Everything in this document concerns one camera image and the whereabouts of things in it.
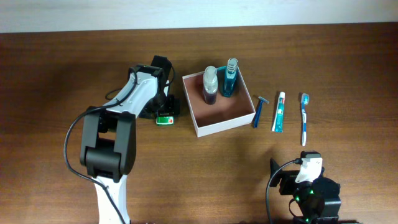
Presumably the green Dettol soap box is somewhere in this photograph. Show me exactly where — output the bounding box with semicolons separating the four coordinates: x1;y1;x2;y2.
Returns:
156;116;174;126

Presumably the clear dark liquid bottle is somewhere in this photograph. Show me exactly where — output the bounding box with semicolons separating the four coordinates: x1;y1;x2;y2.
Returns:
203;66;218;105

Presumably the teal mouthwash bottle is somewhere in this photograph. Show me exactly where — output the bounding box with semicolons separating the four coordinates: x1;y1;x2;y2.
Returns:
222;58;238;98

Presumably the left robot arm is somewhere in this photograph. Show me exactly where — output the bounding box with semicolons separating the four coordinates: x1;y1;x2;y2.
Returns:
80;55;180;223

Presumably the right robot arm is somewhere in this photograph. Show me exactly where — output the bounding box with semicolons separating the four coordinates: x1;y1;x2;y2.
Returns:
266;157;341;224

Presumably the teal white toothpaste tube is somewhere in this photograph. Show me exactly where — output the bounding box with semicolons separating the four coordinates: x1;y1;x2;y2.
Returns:
272;92;285;133

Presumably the white cardboard box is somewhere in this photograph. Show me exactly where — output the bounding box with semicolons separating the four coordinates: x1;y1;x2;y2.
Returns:
182;70;256;138

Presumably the blue disposable razor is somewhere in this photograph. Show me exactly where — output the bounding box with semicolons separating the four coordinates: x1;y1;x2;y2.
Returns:
253;96;269;128

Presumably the blue white toothbrush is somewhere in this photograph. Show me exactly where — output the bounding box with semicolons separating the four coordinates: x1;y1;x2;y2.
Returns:
301;93;310;146

